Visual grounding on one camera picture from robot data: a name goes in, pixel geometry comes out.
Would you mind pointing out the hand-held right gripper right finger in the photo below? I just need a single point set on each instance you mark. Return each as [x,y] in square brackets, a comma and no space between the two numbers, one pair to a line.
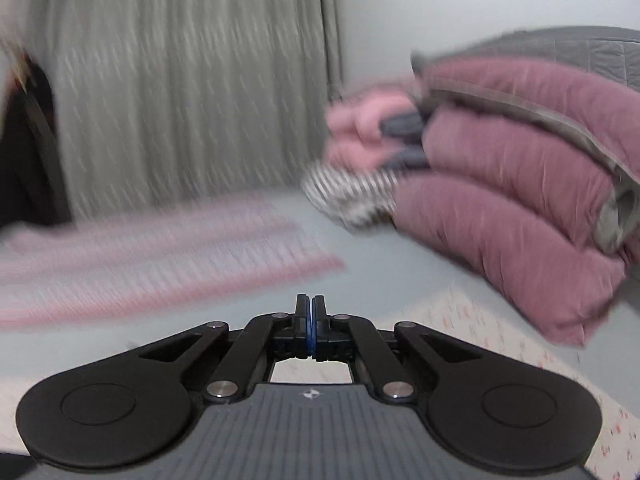
[319,327]

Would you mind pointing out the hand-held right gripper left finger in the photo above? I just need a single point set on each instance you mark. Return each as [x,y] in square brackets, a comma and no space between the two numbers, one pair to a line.
[303,327]

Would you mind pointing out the pale blue bed sheet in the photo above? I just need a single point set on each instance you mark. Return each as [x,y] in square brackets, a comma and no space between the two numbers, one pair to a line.
[390,260]

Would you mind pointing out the black white striped cloth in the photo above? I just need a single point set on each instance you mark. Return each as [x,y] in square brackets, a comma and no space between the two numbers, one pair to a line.
[345,195]

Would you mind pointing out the pink striped blanket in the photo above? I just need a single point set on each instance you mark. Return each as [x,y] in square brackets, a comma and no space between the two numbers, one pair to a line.
[150,260]

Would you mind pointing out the white floral bed sheet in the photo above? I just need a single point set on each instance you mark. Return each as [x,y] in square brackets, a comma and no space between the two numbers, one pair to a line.
[500,330]

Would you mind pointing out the pink fluffy cloth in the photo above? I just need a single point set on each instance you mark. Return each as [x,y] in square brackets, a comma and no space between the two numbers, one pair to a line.
[355,120]

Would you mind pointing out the mauve folded quilt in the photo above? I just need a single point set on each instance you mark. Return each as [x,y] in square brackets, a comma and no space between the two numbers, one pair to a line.
[500,210]

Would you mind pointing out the dark blue-grey cloth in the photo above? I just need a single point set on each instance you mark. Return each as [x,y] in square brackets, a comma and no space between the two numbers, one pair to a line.
[405,125]

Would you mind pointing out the grey patterned curtain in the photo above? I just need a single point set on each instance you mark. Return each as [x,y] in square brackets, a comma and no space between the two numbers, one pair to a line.
[190,85]

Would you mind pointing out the dark cloth pile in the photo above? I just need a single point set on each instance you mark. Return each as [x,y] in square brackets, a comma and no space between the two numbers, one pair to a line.
[25,160]

